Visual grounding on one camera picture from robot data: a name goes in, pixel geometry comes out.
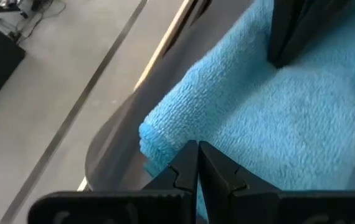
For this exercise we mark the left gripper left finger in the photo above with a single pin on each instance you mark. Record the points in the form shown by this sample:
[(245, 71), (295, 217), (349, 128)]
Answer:
[(177, 205)]

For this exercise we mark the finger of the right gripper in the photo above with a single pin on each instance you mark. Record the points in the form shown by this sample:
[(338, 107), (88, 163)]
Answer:
[(292, 28)]

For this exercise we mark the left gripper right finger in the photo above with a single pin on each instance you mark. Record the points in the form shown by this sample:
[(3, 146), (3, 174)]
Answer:
[(227, 202)]

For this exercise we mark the blue microfiber towel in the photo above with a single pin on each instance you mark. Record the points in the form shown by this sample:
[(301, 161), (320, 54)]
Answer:
[(274, 124)]

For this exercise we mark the dark grey plastic bin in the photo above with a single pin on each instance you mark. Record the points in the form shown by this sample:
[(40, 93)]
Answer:
[(118, 140)]

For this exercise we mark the black stand foot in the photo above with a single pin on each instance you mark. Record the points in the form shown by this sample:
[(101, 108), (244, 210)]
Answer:
[(6, 7)]

